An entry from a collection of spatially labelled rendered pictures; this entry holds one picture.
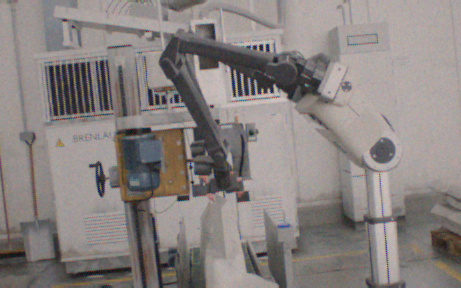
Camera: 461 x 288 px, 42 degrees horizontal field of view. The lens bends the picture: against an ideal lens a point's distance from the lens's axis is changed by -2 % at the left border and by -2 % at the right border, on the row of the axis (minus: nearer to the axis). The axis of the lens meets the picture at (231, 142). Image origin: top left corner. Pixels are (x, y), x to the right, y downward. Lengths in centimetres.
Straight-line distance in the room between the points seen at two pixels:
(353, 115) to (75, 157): 393
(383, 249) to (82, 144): 383
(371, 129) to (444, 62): 533
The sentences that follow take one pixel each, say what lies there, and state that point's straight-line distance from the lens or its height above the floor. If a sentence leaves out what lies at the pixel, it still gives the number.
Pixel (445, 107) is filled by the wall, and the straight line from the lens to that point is 749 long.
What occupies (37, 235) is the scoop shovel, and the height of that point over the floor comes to 26.
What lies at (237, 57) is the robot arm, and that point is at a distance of 198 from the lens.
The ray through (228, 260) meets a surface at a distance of 252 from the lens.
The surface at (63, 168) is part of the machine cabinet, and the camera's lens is 577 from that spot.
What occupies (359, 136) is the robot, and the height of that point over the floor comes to 126.
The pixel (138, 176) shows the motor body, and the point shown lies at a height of 115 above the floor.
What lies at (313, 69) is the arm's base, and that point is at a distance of 197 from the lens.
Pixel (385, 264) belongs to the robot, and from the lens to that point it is 239.
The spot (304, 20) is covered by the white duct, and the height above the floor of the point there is 219.
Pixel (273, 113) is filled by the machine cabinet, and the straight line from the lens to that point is 566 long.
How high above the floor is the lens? 140
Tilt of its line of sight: 3 degrees down
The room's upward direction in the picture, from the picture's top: 6 degrees counter-clockwise
